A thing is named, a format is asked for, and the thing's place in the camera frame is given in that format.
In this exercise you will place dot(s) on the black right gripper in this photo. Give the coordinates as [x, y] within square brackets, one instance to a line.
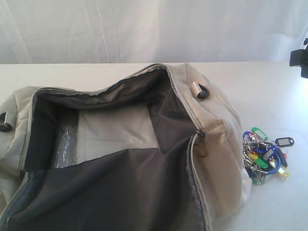
[299, 58]

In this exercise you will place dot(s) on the colourful key tag bunch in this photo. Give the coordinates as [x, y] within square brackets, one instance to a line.
[263, 157]

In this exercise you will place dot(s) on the cream fabric duffel bag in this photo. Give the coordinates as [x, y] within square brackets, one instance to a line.
[160, 150]

